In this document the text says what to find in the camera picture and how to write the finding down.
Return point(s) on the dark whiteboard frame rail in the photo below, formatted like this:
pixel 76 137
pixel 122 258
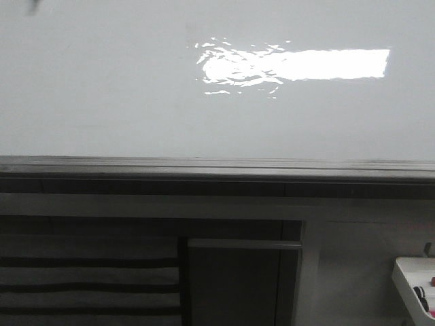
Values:
pixel 363 179

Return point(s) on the black white round item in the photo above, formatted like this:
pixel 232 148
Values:
pixel 420 292

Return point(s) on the white whiteboard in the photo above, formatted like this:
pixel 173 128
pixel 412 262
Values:
pixel 333 80

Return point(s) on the striped grey black slats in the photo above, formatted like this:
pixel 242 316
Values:
pixel 91 280

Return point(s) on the white tray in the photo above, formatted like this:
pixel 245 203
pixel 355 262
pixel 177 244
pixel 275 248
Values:
pixel 410 272

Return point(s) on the dark cabinet panel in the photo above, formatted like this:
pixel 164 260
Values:
pixel 243 282

